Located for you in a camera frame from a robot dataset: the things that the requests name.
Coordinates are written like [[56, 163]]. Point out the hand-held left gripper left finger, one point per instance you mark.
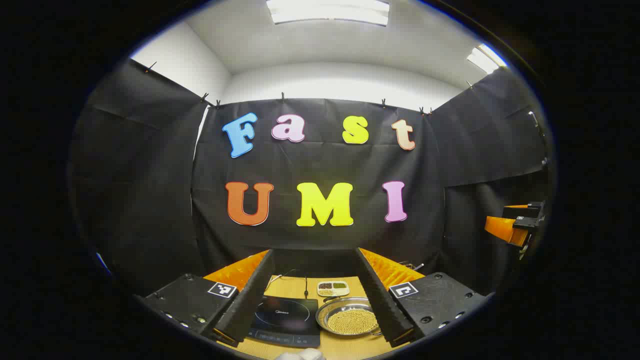
[[250, 300]]

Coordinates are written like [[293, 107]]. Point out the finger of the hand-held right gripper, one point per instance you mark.
[[535, 209], [505, 229]]

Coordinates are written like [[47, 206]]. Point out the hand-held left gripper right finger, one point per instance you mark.
[[382, 300]]

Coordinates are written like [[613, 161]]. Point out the pile of soybeans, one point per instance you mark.
[[352, 322]]

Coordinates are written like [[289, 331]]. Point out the black induction cooktop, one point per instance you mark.
[[285, 320]]

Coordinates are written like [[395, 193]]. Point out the stainless steel pot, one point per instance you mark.
[[324, 316]]

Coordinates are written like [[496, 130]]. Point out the white divided bean tray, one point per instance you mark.
[[333, 288]]

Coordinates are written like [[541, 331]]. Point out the white rounded object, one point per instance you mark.
[[302, 355]]

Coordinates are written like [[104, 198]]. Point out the black backdrop cloth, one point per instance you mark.
[[320, 165]]

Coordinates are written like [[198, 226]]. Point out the small ceiling light panel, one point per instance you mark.
[[484, 59]]

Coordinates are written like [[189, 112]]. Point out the row of black cloth clips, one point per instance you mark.
[[283, 96]]

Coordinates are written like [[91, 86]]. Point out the long ceiling light panel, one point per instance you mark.
[[327, 11]]

